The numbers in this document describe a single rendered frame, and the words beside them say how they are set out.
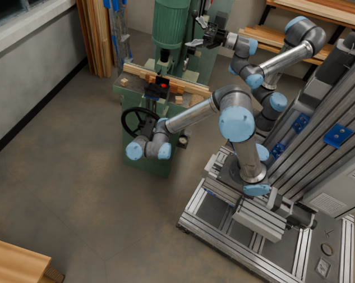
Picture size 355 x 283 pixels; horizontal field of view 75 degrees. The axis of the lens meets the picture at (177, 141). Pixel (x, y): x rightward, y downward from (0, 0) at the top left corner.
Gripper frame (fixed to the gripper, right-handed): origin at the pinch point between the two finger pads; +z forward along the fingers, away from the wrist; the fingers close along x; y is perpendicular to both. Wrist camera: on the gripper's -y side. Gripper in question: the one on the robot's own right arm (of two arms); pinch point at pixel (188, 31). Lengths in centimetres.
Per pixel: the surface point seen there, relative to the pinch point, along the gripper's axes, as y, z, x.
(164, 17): 3.3, 13.3, -1.6
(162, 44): -7.9, 12.5, 7.0
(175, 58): -31.3, 6.9, 3.4
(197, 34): -24.8, -2.4, -12.4
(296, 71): -247, -150, -116
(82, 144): -105, 79, 82
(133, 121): -50, 25, 50
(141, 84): -34.2, 23.8, 25.9
